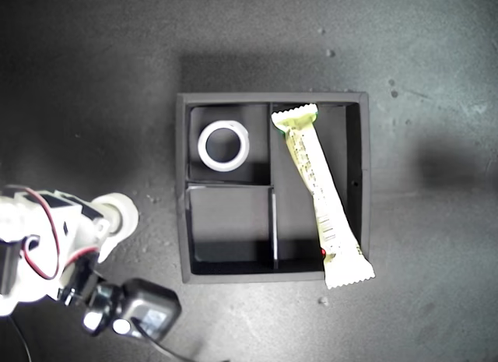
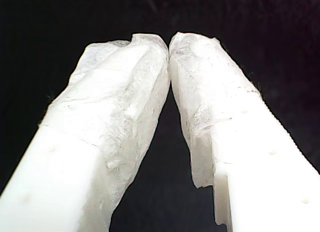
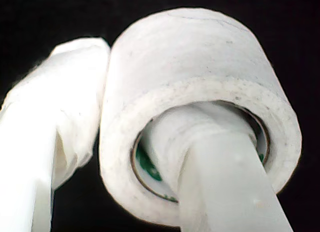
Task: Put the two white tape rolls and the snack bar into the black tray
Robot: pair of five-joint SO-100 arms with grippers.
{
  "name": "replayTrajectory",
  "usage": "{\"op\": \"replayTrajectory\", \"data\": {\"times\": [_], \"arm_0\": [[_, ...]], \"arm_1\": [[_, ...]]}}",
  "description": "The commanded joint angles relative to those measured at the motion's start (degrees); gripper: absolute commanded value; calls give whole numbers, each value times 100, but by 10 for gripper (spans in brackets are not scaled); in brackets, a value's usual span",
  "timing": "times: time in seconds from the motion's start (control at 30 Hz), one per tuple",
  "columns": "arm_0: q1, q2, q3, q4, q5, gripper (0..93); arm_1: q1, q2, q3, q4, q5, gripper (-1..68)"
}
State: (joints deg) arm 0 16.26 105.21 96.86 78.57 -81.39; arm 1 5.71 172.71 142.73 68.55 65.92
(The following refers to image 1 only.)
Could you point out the white tape roll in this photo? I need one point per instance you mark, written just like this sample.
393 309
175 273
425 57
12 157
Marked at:
243 148

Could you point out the green and white snack bar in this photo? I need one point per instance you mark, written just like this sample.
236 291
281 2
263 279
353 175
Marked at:
319 190

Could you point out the black camera box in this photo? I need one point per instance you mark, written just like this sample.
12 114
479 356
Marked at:
148 307

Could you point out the black tray with wells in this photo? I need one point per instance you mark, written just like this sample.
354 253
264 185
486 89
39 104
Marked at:
233 218

